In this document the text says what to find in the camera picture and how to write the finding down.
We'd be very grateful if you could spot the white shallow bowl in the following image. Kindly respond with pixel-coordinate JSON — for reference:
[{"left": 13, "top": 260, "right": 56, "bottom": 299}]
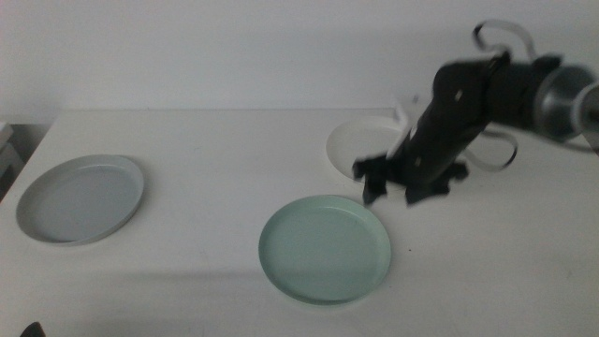
[{"left": 325, "top": 115, "right": 414, "bottom": 183}]

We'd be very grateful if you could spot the pale green shallow bowl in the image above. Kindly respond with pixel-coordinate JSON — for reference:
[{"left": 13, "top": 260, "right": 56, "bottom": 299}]
[{"left": 257, "top": 194, "right": 392, "bottom": 307}]

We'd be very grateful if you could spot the grey shallow bowl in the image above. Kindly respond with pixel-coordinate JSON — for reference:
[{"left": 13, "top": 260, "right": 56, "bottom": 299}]
[{"left": 15, "top": 154, "right": 145, "bottom": 247}]

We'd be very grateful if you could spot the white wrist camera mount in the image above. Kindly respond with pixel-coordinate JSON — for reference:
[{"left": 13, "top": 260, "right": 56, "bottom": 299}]
[{"left": 387, "top": 95, "right": 421, "bottom": 159}]

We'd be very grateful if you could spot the white flat ribbon cable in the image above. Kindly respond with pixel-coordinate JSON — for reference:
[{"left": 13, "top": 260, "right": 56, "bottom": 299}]
[{"left": 461, "top": 19, "right": 538, "bottom": 172}]

